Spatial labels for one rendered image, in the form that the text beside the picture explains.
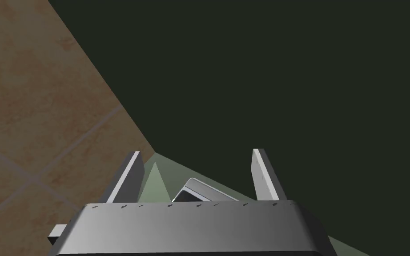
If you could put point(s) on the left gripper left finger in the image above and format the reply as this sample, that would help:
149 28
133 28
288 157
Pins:
128 181

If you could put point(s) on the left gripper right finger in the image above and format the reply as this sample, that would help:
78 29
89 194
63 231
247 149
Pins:
265 179

